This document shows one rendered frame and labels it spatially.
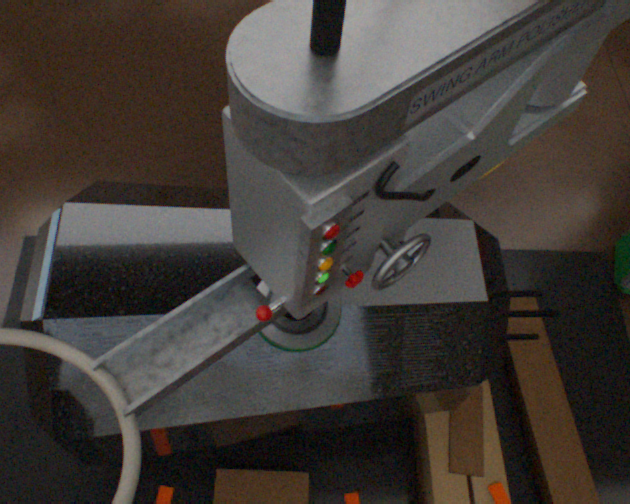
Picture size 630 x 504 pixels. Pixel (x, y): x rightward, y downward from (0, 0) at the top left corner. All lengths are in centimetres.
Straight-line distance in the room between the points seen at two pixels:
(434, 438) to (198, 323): 111
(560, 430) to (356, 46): 185
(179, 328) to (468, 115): 69
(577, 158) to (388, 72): 243
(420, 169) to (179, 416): 93
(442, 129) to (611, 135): 224
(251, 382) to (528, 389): 115
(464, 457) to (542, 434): 36
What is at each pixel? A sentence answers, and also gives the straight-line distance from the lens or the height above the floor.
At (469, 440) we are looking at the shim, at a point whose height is 22.
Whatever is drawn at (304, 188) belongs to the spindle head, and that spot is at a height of 154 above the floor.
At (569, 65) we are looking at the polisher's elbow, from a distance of 143.
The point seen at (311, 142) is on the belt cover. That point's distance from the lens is 80.
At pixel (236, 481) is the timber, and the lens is 217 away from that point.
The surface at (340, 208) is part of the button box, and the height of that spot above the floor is 151.
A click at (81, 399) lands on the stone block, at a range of 173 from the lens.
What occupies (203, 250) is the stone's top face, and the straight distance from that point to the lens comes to 167.
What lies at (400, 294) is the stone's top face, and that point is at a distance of 164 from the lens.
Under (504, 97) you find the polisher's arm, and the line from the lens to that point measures 121.
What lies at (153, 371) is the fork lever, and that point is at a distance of 128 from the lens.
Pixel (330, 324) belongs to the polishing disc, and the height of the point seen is 88.
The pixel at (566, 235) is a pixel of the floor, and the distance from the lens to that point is 294.
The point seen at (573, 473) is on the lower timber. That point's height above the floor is 9.
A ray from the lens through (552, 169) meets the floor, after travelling 312.
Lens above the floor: 227
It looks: 61 degrees down
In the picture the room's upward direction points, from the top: 8 degrees clockwise
